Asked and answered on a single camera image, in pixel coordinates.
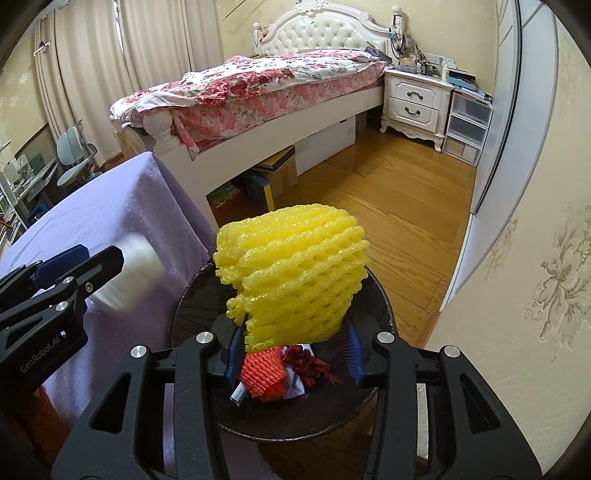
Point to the white nightstand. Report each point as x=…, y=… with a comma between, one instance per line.
x=415, y=104

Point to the white paper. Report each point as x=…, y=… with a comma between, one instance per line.
x=293, y=388

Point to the grey desk chair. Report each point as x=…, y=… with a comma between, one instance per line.
x=74, y=143

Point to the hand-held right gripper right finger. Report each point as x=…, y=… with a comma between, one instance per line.
x=354, y=353

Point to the yellow foam fruit net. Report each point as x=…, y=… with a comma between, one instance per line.
x=295, y=267

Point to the white bottle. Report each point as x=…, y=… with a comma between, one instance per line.
x=445, y=73

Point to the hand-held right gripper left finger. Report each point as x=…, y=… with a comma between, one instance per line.
x=228, y=355

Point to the purple tablecloth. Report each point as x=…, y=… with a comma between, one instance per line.
x=115, y=207

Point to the round bin with black bag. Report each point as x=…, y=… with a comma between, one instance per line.
x=198, y=300

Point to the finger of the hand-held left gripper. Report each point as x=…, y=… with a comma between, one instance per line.
x=60, y=265
x=99, y=270

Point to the cardboard box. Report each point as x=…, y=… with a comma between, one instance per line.
x=281, y=177

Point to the clear plastic drawer unit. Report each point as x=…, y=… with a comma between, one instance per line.
x=466, y=124

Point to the orange foam fruit net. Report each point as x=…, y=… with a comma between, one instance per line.
x=263, y=374

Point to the white desk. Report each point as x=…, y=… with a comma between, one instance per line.
x=27, y=180

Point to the red wrapper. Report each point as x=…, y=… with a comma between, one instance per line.
x=307, y=364

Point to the stack of books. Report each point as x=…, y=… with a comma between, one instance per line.
x=471, y=85

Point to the grey sliding wardrobe door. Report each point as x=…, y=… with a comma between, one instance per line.
x=503, y=115

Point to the beige curtain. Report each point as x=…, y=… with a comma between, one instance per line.
x=171, y=41
x=83, y=83

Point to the assorted bedside items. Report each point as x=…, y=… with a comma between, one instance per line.
x=411, y=50

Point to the white printed paper tube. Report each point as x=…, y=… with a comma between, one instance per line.
x=240, y=395

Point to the white storage box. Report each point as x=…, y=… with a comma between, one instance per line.
x=323, y=143

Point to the white ribbed object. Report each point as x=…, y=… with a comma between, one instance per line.
x=134, y=272

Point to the red floral quilt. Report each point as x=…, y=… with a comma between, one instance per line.
x=258, y=83

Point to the white tufted bed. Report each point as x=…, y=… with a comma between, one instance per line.
x=323, y=27

